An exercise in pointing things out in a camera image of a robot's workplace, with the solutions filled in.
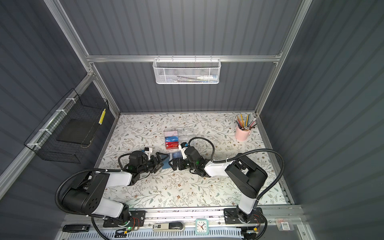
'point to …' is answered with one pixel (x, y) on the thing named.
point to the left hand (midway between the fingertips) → (166, 159)
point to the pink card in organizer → (173, 133)
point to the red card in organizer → (172, 145)
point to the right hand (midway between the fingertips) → (175, 163)
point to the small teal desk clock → (201, 227)
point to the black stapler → (76, 228)
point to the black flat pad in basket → (78, 131)
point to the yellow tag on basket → (102, 117)
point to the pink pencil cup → (241, 135)
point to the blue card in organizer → (171, 139)
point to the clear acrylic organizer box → (183, 134)
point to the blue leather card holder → (174, 155)
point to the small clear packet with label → (283, 224)
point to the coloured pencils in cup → (243, 122)
